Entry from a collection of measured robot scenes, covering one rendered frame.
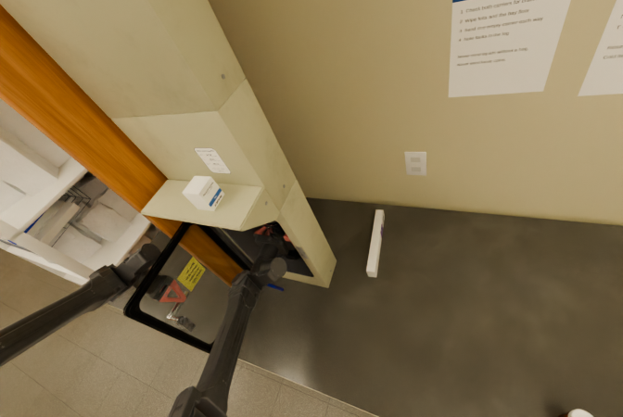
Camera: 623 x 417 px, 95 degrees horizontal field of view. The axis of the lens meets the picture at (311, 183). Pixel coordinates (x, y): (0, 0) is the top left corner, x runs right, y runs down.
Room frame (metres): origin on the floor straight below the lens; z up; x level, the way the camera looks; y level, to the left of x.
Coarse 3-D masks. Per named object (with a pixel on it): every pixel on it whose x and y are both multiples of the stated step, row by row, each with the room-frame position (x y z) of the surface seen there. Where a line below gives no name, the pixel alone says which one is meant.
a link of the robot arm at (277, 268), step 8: (264, 264) 0.49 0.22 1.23; (272, 264) 0.47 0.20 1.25; (280, 264) 0.47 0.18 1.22; (240, 272) 0.51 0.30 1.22; (248, 272) 0.49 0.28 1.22; (256, 272) 0.47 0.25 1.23; (264, 272) 0.46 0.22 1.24; (272, 272) 0.45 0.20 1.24; (280, 272) 0.45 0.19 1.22; (232, 280) 0.49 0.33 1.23; (240, 280) 0.47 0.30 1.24; (256, 280) 0.47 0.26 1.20; (264, 280) 0.45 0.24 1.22; (272, 280) 0.44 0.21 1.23; (264, 288) 0.46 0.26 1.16
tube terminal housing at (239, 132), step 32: (128, 128) 0.66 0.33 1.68; (160, 128) 0.60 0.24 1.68; (192, 128) 0.54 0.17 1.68; (224, 128) 0.49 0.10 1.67; (256, 128) 0.54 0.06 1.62; (160, 160) 0.66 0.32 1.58; (192, 160) 0.59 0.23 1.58; (224, 160) 0.53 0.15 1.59; (256, 160) 0.50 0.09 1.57; (288, 192) 0.53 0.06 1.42; (288, 224) 0.49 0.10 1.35; (320, 256) 0.52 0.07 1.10
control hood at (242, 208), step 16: (160, 192) 0.63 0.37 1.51; (176, 192) 0.60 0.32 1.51; (224, 192) 0.52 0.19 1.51; (240, 192) 0.50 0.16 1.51; (256, 192) 0.48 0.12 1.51; (144, 208) 0.60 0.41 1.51; (160, 208) 0.57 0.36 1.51; (176, 208) 0.54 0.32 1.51; (192, 208) 0.52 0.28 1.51; (224, 208) 0.47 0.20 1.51; (240, 208) 0.45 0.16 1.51; (256, 208) 0.44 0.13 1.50; (272, 208) 0.47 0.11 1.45; (208, 224) 0.45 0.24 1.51; (224, 224) 0.43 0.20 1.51; (240, 224) 0.41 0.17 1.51; (256, 224) 0.43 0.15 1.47
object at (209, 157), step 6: (198, 150) 0.56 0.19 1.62; (204, 150) 0.55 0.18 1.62; (210, 150) 0.54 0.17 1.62; (204, 156) 0.56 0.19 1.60; (210, 156) 0.54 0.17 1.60; (216, 156) 0.53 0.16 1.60; (204, 162) 0.57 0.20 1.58; (210, 162) 0.55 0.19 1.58; (216, 162) 0.54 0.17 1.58; (222, 162) 0.53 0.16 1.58; (210, 168) 0.56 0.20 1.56; (216, 168) 0.55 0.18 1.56; (222, 168) 0.54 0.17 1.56
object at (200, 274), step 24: (192, 240) 0.61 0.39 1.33; (168, 264) 0.53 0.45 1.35; (192, 264) 0.56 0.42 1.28; (216, 264) 0.60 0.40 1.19; (168, 288) 0.49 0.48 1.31; (192, 288) 0.52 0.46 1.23; (216, 288) 0.55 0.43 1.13; (168, 312) 0.45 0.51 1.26; (192, 312) 0.48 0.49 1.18; (216, 312) 0.50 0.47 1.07
